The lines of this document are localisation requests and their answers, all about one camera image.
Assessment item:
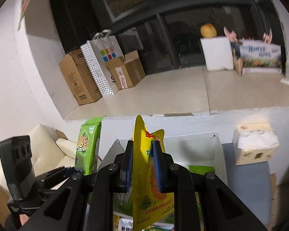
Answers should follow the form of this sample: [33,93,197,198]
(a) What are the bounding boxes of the tissue box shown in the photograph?
[233,123,279,165]

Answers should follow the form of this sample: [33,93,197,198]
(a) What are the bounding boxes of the green seaweed pack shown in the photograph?
[75,116,104,175]
[114,165,215,230]

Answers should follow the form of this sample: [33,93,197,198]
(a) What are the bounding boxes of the blue grey table mat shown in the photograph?
[222,143,271,227]

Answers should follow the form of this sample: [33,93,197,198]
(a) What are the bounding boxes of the yellow snack pouch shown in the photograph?
[132,115,174,230]

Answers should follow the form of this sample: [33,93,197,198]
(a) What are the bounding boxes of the white cardboard storage box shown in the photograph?
[97,131,228,184]

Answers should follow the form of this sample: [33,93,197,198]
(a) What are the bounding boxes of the printed landscape carton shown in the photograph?
[240,40,282,74]

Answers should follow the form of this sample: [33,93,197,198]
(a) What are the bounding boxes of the white shopping bag colour squares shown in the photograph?
[89,30,125,95]

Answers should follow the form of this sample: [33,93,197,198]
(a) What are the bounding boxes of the cream leather sofa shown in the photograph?
[0,124,76,194]

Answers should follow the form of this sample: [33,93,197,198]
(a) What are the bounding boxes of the green seaweed pack front side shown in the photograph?
[75,116,104,175]

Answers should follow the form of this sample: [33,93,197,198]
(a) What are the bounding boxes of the large brown cardboard box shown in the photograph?
[59,49,102,105]

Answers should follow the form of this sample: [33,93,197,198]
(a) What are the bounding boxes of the small open cardboard box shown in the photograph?
[105,51,145,90]

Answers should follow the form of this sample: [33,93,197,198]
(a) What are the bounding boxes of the yellow pomelo fruit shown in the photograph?
[200,23,217,38]

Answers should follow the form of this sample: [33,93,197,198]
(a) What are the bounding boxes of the green seaweed pack back side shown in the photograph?
[114,165,215,230]

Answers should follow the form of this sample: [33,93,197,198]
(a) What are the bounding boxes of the white foam box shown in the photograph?
[200,37,234,71]

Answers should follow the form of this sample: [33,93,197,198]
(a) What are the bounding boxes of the white dotted paper bag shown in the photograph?
[80,41,118,97]

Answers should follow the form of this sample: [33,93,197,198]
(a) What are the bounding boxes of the small figurine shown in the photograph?
[223,27,242,58]

